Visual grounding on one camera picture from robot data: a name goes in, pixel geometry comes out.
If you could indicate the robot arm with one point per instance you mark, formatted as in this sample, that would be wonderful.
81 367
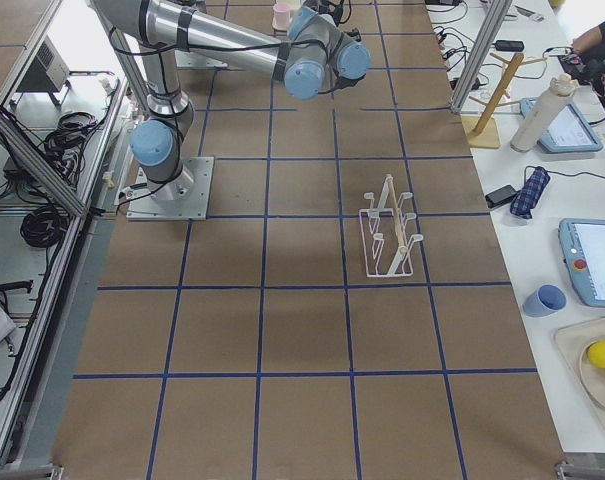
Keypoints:
161 28

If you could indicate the pink cup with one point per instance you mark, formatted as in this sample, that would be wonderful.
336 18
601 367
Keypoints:
281 16

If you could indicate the black power adapter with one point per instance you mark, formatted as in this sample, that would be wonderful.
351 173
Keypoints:
501 196

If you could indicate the wooden mug tree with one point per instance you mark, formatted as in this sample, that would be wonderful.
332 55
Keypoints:
482 131

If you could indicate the blue plaid folded umbrella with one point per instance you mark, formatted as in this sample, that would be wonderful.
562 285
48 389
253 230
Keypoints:
527 198

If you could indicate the blue mug on desk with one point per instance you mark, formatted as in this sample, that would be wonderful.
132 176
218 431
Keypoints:
544 301

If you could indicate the blue teach pendant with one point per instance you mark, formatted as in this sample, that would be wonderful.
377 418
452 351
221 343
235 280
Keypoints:
582 242
568 133

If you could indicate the white cylindrical bottle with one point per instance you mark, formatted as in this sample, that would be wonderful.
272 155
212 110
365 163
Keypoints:
545 109

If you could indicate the beige tray with plate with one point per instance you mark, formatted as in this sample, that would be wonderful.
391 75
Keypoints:
573 343

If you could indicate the white wire cup rack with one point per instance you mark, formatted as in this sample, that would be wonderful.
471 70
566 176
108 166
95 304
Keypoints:
387 243

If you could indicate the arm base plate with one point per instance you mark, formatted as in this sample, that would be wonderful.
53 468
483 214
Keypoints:
187 60
185 198

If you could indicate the aluminium frame post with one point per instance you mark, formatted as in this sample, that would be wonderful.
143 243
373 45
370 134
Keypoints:
486 35

